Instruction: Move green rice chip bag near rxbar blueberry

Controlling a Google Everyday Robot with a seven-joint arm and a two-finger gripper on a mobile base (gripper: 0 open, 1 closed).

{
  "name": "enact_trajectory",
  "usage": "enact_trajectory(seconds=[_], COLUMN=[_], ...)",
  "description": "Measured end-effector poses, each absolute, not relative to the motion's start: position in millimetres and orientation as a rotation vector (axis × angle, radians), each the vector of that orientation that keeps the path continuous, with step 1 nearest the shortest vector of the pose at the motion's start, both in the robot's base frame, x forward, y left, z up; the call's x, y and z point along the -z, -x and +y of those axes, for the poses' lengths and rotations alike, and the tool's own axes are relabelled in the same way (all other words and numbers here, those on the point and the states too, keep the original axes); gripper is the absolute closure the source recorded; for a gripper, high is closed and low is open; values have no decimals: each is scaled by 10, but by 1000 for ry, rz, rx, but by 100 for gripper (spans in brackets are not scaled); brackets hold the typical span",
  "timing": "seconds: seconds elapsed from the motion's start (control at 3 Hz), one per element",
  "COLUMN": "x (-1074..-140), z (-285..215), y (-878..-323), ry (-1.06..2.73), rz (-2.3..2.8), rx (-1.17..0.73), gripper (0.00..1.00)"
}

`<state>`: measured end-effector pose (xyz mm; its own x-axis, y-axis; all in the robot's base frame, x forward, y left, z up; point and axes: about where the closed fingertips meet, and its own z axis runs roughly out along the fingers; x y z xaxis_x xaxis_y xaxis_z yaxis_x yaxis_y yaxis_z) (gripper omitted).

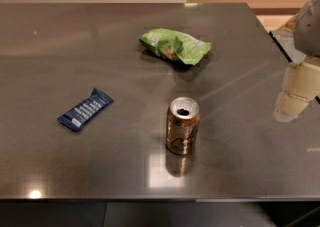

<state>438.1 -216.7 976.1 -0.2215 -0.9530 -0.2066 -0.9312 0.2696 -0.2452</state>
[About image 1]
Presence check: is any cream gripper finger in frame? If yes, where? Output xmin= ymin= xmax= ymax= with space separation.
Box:
xmin=273 ymin=56 xmax=320 ymax=123

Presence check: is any green rice chip bag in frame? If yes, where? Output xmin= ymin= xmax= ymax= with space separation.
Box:
xmin=139 ymin=28 xmax=212 ymax=66

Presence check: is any blue rxbar blueberry bar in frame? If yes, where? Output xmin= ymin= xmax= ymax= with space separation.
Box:
xmin=57 ymin=88 xmax=113 ymax=132

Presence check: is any brown soda can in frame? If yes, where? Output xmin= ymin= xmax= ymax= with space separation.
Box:
xmin=166 ymin=97 xmax=200 ymax=155

